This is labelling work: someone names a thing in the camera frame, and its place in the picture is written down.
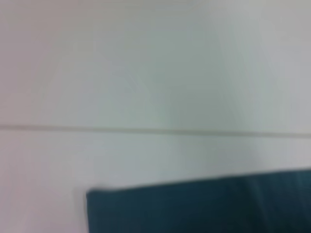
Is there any teal t-shirt with FREE print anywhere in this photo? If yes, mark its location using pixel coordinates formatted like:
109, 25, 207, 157
85, 167, 311, 233

